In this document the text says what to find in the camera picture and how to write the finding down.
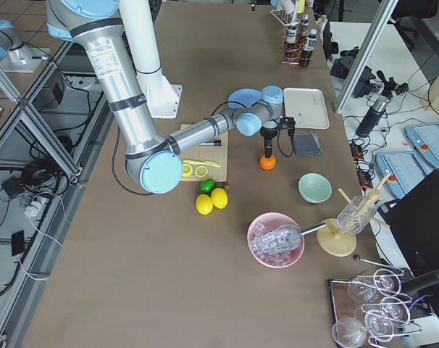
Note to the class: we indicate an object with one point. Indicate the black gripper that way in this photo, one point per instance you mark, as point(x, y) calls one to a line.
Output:
point(269, 134)

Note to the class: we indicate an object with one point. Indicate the orange mandarin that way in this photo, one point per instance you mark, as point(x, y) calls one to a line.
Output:
point(267, 163)

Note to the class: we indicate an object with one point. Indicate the blue plate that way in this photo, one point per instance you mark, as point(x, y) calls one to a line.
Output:
point(244, 97)

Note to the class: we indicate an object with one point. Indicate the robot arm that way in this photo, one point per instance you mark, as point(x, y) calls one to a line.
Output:
point(119, 40)

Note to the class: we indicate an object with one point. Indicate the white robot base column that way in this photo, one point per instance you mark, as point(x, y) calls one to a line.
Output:
point(163, 98)

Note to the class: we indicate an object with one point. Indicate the grey folded cloth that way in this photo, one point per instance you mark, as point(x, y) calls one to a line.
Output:
point(306, 144)

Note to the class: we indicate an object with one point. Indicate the steel muddler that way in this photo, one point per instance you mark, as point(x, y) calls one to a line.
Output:
point(216, 142)

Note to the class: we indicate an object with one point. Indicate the wooden cutting board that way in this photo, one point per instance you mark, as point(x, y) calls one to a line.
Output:
point(213, 153)

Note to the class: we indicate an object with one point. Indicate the cream rabbit tray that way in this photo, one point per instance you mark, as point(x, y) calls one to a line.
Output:
point(307, 107)

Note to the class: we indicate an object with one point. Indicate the yellow plastic knife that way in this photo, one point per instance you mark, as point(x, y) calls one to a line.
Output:
point(205, 163)

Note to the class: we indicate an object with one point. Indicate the red strawberry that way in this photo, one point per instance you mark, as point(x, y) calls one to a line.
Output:
point(227, 187)

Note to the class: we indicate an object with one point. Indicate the green bowl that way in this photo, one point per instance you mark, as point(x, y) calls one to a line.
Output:
point(314, 188)

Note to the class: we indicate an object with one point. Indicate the yellow lemon far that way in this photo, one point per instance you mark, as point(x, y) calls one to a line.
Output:
point(219, 198)

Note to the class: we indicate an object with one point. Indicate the yellow lemon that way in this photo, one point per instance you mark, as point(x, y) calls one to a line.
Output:
point(219, 198)
point(204, 205)

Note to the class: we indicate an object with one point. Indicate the lemon slice upper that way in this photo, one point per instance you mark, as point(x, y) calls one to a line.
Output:
point(200, 171)

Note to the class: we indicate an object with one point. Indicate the lemon slice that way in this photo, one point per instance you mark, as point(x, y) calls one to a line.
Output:
point(200, 171)
point(187, 170)

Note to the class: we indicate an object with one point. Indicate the green lime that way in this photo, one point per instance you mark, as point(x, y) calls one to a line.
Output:
point(207, 186)

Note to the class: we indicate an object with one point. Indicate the lemon slice lower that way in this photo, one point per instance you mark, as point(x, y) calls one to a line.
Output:
point(187, 170)

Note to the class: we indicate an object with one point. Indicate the yellow lemon near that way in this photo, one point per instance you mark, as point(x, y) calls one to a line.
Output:
point(204, 205)

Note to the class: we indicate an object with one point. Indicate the metal ice scoop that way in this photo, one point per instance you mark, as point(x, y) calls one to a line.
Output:
point(288, 237)

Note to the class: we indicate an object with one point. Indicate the dark sauce bottle middle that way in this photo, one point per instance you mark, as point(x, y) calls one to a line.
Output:
point(290, 48)

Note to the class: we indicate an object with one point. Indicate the dark sauce bottle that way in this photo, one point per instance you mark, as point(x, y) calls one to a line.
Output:
point(308, 48)
point(304, 27)
point(290, 48)

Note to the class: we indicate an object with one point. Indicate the dark sauce bottle front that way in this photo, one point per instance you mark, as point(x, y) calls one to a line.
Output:
point(308, 48)

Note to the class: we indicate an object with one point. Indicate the pink bowl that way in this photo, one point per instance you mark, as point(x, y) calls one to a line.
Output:
point(260, 227)

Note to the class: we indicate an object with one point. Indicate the clear glass on stand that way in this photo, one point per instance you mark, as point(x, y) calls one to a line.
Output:
point(356, 215)

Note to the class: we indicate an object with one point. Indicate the wooden cup tree stand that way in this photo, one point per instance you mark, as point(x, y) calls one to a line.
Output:
point(336, 241)

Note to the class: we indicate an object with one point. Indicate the clear ice cube pile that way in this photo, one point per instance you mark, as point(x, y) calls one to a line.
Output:
point(263, 244)

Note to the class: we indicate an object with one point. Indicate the black thermos bottle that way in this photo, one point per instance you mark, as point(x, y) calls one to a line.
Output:
point(372, 117)

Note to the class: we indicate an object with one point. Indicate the dark sauce bottle back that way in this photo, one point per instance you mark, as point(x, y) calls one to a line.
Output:
point(304, 27)

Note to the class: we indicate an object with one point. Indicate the blue teach pendant near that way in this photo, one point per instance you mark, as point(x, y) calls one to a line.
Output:
point(406, 170)

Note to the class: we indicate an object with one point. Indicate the blue teach pendant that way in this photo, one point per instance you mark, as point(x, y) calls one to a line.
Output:
point(406, 170)
point(425, 139)

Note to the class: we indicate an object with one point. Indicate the blue teach pendant far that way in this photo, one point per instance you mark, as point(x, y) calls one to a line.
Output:
point(425, 139)

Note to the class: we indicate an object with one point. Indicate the wine glass rack tray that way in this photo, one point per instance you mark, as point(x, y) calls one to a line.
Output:
point(370, 309)

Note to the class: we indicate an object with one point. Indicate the copper wire bottle rack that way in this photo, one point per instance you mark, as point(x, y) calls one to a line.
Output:
point(300, 44)

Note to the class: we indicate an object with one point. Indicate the white wire cup rack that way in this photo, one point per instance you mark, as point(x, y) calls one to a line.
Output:
point(287, 11)

